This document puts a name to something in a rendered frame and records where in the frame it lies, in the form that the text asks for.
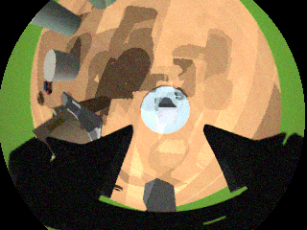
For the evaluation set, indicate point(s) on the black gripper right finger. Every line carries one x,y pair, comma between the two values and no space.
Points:
239,157

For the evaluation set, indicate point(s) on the red toy car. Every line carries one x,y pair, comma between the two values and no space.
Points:
47,87

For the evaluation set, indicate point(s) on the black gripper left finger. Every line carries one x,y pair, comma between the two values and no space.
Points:
100,161

